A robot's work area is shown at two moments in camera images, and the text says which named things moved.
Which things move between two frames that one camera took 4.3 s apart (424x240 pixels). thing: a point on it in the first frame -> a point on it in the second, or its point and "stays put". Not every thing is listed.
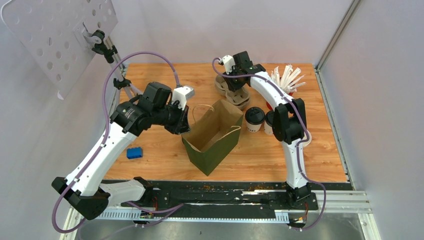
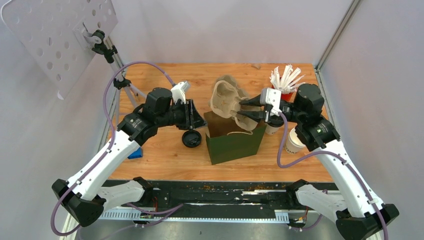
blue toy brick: [134, 152] stays put
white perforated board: [57, 35] stays put
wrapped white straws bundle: [287, 80] stays put
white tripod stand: [102, 45] stays put
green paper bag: [213, 135] -> [228, 141]
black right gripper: [234, 87] -> [256, 115]
